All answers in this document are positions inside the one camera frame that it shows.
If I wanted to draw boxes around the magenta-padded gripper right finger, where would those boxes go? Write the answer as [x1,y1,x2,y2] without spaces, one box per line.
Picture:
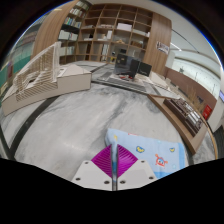
[114,143,158,192]

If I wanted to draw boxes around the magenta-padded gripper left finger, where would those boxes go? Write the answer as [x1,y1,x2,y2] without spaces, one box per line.
[71,143,116,192]

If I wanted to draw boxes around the light blue printed towel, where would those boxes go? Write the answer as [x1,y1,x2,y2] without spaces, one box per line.
[104,127,186,180]

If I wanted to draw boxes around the brown architectural model on board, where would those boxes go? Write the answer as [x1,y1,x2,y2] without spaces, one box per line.
[147,93,210,156]

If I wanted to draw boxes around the red bin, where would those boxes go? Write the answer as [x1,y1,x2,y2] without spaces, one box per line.
[202,104,213,121]

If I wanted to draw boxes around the small white architectural model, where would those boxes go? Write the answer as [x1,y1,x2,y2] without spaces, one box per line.
[149,70,175,92]

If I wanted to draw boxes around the dark boxes on grey base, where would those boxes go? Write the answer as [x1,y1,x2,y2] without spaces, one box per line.
[91,53,154,93]

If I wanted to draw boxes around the wooden shelf unit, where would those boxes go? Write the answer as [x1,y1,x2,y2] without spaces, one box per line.
[32,0,173,76]

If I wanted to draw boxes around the wall poster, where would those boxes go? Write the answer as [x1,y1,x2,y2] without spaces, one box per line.
[155,41,171,55]

